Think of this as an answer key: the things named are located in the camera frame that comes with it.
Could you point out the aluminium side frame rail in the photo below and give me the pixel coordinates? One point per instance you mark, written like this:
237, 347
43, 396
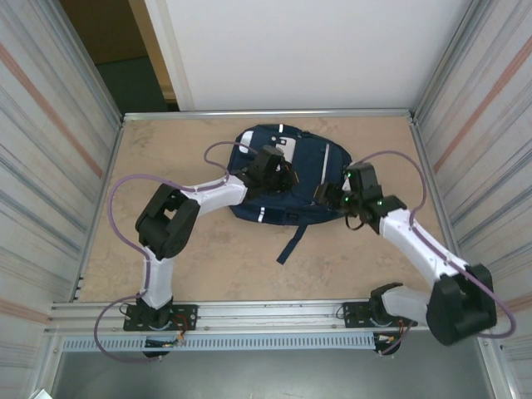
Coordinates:
118, 137
420, 141

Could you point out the long aluminium mounting rail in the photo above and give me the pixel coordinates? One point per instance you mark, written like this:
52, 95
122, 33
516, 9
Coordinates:
270, 316

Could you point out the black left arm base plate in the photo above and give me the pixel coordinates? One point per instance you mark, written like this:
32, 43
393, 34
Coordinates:
187, 316

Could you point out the navy blue backpack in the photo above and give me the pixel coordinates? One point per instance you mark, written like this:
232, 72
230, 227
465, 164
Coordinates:
307, 174

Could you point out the white door frame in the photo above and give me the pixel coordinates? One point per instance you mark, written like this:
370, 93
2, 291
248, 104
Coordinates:
166, 41

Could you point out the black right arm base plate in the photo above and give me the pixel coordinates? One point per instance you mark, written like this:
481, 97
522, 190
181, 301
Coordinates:
353, 313

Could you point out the short aluminium frame rail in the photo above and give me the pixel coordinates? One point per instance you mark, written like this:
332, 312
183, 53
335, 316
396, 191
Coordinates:
270, 113

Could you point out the grey metal lower shelf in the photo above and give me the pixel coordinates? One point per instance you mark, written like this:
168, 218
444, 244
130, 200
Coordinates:
270, 374

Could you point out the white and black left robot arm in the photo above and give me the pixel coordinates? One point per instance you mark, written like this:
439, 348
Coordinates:
158, 282

